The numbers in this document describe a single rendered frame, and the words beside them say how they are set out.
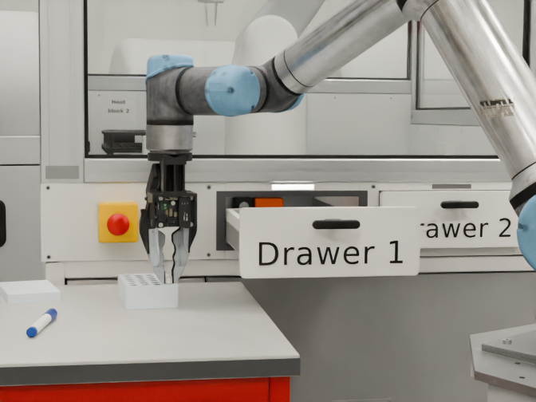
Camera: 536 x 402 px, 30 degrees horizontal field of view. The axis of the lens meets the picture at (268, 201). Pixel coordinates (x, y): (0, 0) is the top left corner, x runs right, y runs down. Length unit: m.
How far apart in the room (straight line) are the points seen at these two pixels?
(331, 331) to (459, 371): 0.28
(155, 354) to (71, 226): 0.60
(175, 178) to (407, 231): 0.38
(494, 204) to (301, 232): 0.55
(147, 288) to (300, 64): 0.43
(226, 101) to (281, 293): 0.56
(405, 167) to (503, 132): 0.73
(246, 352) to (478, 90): 0.45
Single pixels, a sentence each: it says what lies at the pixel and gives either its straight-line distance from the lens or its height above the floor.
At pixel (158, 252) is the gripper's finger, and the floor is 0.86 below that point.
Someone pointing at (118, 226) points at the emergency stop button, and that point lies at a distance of 1.80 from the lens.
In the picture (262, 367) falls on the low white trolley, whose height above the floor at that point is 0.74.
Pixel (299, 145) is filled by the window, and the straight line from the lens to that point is 1.92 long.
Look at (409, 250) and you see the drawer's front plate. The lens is 1.62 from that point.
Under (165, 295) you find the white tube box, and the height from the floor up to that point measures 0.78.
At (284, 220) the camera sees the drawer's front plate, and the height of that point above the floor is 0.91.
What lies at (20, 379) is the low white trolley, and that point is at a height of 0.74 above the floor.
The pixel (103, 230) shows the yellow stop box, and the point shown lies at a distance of 1.83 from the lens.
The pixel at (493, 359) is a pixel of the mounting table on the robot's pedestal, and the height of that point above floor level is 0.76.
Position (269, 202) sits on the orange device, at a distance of 2.26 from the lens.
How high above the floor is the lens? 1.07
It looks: 5 degrees down
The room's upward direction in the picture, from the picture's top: straight up
